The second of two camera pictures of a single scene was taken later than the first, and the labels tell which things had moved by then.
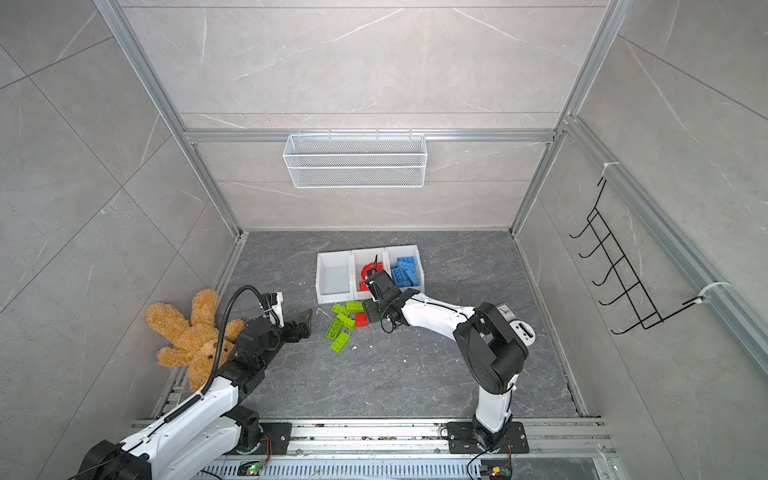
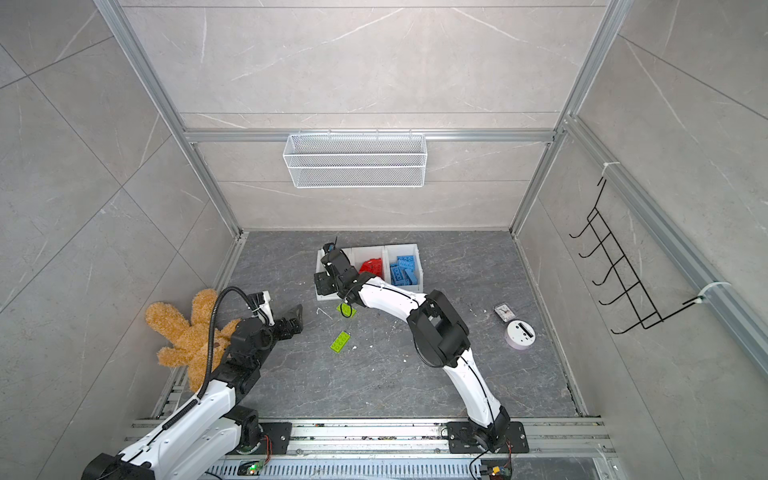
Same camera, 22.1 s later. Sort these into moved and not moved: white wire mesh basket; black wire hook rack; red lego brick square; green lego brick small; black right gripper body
Moved: red lego brick square; black right gripper body
Not moved: black wire hook rack; green lego brick small; white wire mesh basket
